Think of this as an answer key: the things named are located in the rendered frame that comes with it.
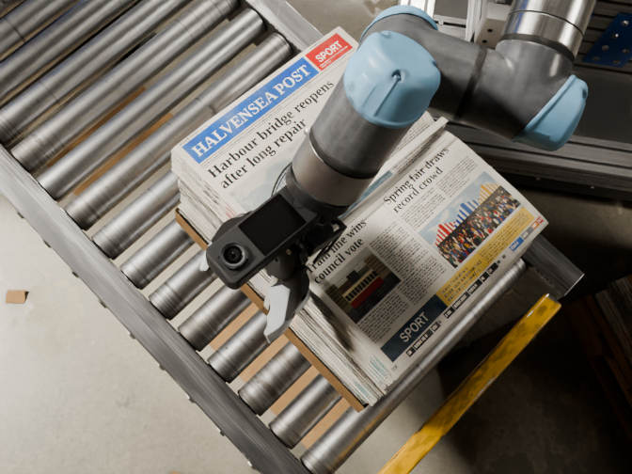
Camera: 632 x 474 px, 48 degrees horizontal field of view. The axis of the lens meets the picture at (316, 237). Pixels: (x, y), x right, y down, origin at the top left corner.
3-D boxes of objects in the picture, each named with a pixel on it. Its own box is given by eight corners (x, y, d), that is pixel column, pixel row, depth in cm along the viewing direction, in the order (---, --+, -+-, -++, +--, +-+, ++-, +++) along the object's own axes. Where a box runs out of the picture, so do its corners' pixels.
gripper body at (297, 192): (324, 261, 80) (378, 190, 72) (277, 294, 74) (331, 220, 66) (277, 214, 82) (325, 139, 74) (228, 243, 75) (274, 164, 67)
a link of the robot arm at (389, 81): (454, 57, 63) (441, 102, 57) (390, 145, 70) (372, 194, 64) (378, 9, 62) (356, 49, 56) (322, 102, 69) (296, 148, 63)
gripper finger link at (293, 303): (306, 321, 76) (313, 250, 72) (297, 327, 75) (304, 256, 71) (271, 303, 79) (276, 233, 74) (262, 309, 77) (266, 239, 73)
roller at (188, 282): (379, 134, 120) (383, 120, 115) (165, 329, 109) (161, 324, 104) (357, 113, 121) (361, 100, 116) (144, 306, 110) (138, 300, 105)
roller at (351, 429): (526, 269, 114) (536, 261, 110) (316, 490, 104) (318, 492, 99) (502, 247, 115) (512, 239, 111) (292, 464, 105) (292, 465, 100)
